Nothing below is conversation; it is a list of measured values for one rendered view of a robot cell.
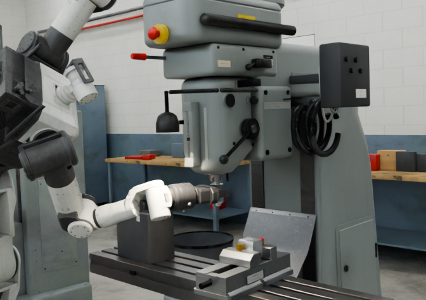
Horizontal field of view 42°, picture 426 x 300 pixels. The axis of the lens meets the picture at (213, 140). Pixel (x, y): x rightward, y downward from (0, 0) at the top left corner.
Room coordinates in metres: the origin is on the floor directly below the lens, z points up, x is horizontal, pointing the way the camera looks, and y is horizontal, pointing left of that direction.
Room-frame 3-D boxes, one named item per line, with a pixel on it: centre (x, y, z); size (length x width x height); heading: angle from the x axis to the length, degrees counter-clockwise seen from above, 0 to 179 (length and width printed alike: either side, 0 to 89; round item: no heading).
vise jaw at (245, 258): (1.75, -0.07, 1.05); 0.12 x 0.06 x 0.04; 49
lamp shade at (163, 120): (1.69, 0.14, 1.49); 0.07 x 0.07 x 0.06
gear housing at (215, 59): (1.92, -0.04, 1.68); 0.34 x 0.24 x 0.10; 136
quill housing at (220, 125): (1.90, -0.01, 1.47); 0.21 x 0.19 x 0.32; 46
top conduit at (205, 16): (1.82, -0.14, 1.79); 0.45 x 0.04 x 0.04; 136
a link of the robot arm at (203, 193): (1.84, 0.07, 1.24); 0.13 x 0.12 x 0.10; 33
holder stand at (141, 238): (2.15, 0.28, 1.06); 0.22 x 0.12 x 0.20; 41
